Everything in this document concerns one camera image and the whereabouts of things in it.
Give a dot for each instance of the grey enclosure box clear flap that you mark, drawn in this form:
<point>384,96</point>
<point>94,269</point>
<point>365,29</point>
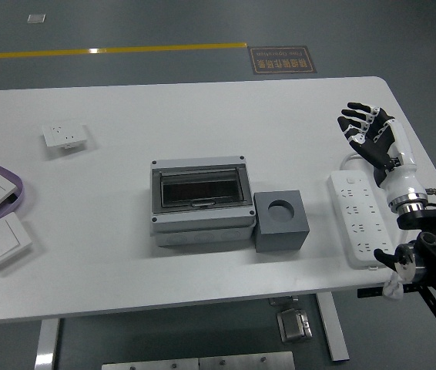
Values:
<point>202,221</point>

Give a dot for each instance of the white power strip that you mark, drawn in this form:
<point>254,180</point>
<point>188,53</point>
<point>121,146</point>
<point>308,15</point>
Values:
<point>356,216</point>

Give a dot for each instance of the white cloth strip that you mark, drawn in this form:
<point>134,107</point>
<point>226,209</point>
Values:
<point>393,289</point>

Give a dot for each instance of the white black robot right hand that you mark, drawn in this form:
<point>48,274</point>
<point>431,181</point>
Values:
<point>399,181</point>

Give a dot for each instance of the white table leg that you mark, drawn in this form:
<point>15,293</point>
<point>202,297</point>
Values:
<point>46,343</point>
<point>333,331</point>

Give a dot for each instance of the black table controller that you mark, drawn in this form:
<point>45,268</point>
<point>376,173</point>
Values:
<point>368,293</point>

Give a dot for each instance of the brown floor sign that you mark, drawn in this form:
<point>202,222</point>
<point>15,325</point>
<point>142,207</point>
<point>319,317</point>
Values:
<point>279,59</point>

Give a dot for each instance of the white wall socket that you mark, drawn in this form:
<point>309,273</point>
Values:
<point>62,133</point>

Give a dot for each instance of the grey cube with round hole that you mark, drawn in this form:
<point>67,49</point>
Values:
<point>279,235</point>

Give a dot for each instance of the small metal floor plate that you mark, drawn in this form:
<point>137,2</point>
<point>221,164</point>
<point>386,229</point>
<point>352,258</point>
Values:
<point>36,18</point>

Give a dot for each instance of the metal table bracket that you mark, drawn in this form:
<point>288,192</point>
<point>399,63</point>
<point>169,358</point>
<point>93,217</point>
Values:
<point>283,300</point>

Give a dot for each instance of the metal floor box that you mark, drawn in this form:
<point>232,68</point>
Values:
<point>294,325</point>

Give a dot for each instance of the steel base plate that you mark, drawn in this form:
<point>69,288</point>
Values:
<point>148,365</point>
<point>247,361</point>

